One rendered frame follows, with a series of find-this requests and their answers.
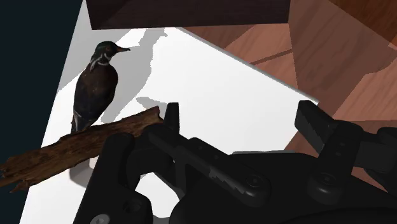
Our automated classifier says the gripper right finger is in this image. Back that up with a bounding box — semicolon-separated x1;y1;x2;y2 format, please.
294;99;397;206

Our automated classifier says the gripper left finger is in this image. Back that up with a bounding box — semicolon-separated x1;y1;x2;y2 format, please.
73;102;272;224

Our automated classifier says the dark bird figure on branch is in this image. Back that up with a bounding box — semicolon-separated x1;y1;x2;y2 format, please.
0;41;165;193

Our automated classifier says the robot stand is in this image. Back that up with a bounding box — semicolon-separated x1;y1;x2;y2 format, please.
85;0;291;31

